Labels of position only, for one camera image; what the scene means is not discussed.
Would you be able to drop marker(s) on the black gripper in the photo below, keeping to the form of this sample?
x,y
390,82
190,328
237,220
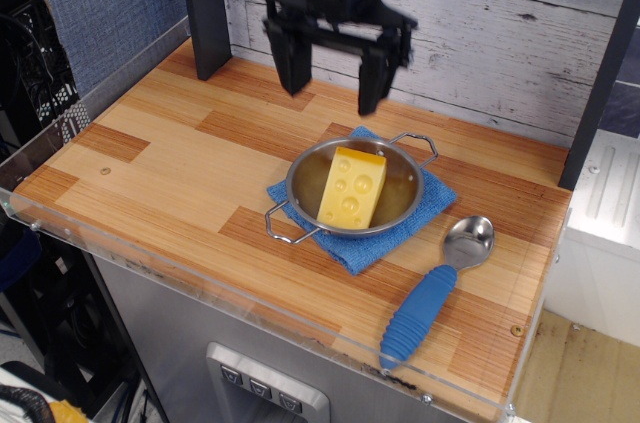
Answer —
x,y
380,35

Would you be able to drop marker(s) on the yellow toy cheese wedge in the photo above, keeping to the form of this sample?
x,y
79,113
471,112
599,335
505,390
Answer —
x,y
352,190

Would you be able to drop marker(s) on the blue folded cloth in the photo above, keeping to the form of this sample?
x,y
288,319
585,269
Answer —
x,y
357,254

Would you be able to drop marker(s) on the steel toy fridge cabinet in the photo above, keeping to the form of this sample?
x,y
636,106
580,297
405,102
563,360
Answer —
x,y
284,341

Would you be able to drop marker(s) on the white appliance top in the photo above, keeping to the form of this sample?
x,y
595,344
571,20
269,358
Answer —
x,y
595,278

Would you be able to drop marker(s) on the silver dispenser button panel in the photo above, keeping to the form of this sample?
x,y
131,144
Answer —
x,y
250,391

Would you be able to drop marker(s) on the steel pot with handles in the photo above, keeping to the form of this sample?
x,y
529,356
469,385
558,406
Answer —
x,y
407,155

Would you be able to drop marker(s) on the steel spoon blue handle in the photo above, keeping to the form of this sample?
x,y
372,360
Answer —
x,y
468,244

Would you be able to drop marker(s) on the dark grey right post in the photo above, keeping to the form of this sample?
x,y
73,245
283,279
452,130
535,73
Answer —
x,y
615,52

